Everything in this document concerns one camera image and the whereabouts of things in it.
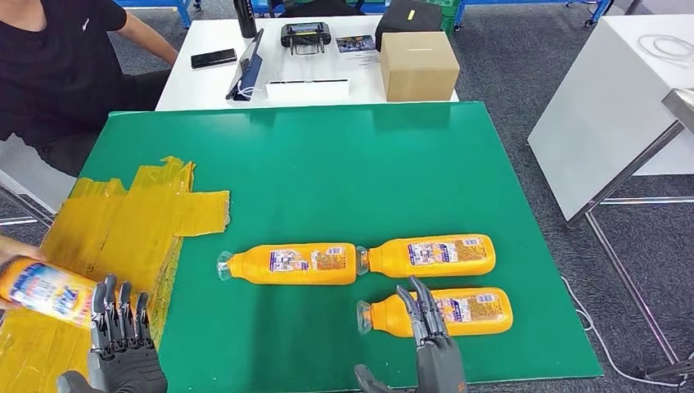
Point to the tablet in blue case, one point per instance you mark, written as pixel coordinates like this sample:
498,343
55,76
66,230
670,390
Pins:
250,68

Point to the person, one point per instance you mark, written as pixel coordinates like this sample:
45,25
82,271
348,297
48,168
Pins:
49,70

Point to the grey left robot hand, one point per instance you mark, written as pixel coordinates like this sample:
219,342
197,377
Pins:
124,369

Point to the orange detergent bottle clear cap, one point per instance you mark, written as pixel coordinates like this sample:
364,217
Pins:
255,266
387,317
393,259
49,290

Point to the yellow taped cardboard sheet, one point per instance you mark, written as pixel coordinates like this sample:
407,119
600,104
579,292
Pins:
124,233

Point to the black drink bottle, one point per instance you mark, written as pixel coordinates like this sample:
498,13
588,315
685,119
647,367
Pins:
245,19

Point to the black remote controller with screen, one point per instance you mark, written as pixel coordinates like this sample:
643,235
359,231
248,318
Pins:
305,34

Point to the large white table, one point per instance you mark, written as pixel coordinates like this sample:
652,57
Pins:
596,119

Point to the green plastic crate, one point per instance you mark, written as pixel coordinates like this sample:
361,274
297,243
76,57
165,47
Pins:
450,20

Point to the brown cardboard box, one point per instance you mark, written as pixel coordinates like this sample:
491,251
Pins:
417,68

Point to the flat white box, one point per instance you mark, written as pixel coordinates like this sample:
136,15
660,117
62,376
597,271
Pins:
307,90

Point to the person's left forearm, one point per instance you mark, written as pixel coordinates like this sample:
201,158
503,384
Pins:
152,35

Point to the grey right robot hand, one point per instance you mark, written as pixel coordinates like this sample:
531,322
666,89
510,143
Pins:
439,363

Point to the blue rack frame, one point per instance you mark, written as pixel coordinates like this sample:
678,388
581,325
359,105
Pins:
179,4
542,2

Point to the printed pamphlet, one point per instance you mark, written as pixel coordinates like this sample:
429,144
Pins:
355,43

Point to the black bag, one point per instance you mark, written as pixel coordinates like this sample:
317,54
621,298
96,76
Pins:
405,21

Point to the metal table frame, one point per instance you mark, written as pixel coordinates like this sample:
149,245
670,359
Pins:
680,103

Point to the black smartphone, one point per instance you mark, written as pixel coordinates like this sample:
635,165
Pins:
213,58

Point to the white panel desk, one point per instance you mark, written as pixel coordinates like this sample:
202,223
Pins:
27,173

